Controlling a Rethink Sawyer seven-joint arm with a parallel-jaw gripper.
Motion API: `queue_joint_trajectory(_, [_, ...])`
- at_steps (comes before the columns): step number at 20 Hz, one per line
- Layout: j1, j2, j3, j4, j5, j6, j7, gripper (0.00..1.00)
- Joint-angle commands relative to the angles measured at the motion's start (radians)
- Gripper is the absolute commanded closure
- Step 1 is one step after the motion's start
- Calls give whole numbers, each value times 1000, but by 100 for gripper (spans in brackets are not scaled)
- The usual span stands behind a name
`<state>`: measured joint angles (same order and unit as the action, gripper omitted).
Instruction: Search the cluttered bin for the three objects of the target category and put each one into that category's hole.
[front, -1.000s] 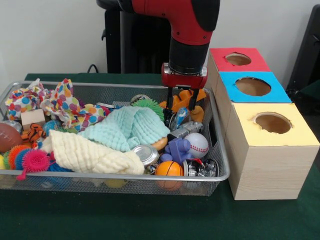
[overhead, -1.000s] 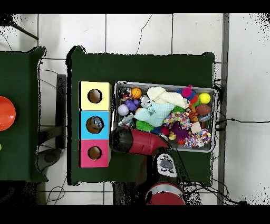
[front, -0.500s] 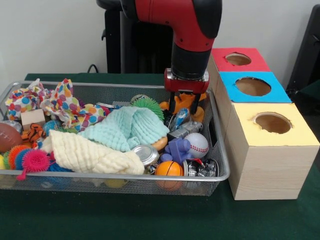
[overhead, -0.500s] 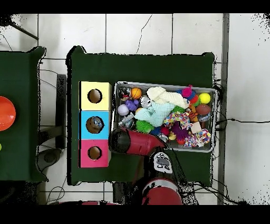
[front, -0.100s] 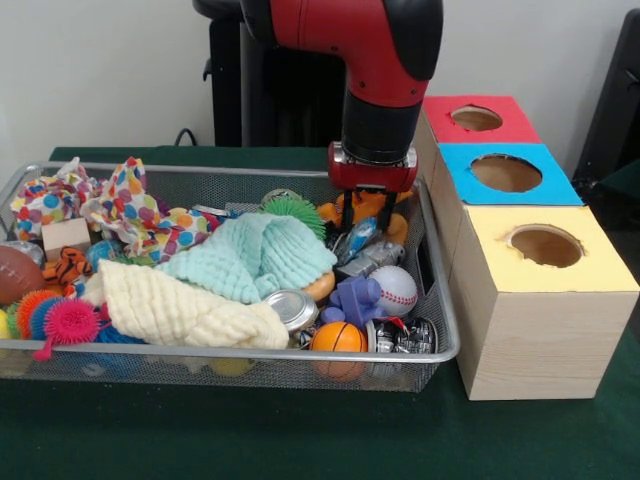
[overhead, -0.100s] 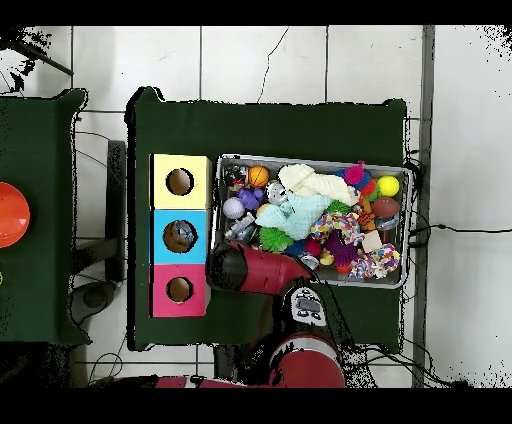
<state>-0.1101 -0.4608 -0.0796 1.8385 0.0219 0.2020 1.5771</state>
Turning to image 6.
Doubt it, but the pink spiky ball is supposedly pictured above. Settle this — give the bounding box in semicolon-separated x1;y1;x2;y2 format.
341;161;369;188

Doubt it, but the green side table cloth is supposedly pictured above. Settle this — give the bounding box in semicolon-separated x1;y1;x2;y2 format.
0;87;91;348

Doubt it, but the green spiky ball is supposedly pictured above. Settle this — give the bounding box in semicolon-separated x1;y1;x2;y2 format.
258;227;295;254

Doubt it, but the mint green cloth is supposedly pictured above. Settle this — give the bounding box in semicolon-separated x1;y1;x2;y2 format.
255;191;330;241

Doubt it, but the brown toy football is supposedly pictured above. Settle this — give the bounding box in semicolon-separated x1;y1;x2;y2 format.
371;197;401;221

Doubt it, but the wooden box with three holes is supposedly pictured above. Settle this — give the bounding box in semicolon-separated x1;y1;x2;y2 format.
149;152;214;320

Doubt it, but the small orange basketball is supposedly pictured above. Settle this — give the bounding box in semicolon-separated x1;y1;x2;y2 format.
247;165;271;189

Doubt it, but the white ball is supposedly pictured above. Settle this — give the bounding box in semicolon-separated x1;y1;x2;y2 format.
222;197;246;221

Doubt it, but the clear mesh bin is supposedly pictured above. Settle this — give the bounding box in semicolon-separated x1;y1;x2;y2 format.
208;153;414;291

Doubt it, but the cream yellow cloth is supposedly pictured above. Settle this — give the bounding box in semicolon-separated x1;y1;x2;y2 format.
277;163;357;207

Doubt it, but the polka dot cloth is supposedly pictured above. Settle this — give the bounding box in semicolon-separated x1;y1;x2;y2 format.
308;211;362;246

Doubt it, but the silver can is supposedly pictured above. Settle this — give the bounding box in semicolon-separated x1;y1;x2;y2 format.
265;181;289;206

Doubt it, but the orange disc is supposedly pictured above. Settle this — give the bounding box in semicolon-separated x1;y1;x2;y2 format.
0;181;33;250

